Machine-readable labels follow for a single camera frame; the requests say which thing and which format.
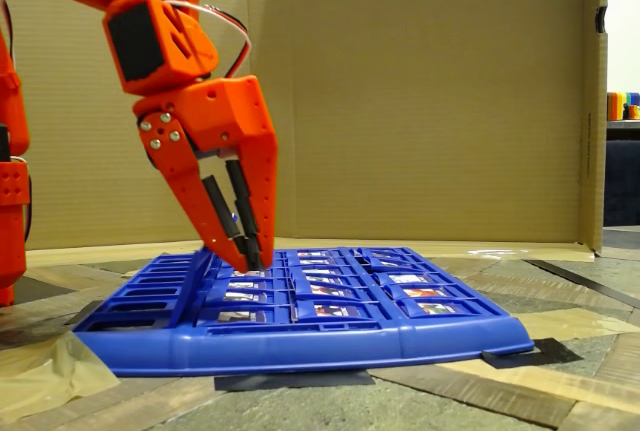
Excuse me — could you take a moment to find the blue game board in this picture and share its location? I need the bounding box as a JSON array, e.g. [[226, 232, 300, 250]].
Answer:
[[72, 245, 535, 378]]

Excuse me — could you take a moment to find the brown cardboard backdrop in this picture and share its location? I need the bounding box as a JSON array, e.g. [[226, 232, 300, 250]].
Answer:
[[0, 0, 609, 263]]

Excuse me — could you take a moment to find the navy blue furniture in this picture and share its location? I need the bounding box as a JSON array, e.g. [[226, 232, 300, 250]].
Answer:
[[603, 139, 640, 227]]

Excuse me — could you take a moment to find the crumpled beige tape sheet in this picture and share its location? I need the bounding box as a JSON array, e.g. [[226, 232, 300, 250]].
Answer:
[[0, 333, 122, 425]]

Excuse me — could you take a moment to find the beige masking tape strip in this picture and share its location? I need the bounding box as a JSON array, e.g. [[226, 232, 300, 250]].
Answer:
[[517, 306, 640, 345]]

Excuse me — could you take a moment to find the orange robot base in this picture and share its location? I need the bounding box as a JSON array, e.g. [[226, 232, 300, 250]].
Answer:
[[0, 160, 32, 308]]

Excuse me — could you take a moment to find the long black tape strip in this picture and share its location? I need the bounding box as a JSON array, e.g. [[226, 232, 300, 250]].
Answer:
[[524, 258, 640, 313]]

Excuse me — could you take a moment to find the grey shelf board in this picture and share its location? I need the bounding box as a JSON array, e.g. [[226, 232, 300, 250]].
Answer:
[[606, 120, 640, 142]]

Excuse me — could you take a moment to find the rainbow coloured block stack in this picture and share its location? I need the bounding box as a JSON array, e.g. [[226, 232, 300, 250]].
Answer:
[[606, 91, 640, 122]]

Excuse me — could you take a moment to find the white servo cable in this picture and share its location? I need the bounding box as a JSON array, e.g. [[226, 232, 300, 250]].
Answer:
[[162, 0, 253, 81]]

